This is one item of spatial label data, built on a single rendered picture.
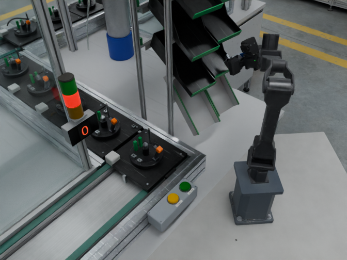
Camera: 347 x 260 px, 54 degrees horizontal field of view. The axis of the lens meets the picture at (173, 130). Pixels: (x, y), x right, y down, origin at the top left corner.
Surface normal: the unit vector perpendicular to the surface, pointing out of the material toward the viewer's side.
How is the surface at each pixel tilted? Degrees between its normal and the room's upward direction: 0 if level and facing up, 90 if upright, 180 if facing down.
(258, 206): 90
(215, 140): 0
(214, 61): 25
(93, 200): 0
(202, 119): 45
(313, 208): 0
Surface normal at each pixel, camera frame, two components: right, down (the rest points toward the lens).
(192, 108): 0.44, -0.14
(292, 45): -0.02, -0.73
